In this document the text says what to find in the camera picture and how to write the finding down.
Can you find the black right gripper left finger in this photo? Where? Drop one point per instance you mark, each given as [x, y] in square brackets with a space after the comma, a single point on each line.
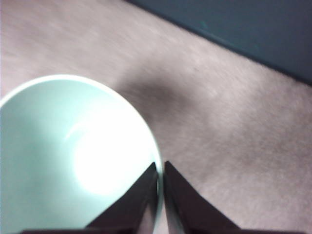
[131, 209]

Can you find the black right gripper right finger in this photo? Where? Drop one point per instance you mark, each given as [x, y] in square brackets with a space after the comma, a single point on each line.
[190, 212]

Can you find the teal ribbed bowl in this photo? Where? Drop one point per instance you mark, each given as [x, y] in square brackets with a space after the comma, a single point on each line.
[61, 146]

